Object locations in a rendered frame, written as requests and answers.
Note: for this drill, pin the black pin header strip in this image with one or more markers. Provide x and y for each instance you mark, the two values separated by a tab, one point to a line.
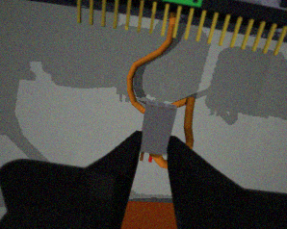
236	8

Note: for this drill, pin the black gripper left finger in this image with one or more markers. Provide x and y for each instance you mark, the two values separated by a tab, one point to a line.
100	189

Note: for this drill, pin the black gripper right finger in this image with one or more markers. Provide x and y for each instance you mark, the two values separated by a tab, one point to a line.
204	198

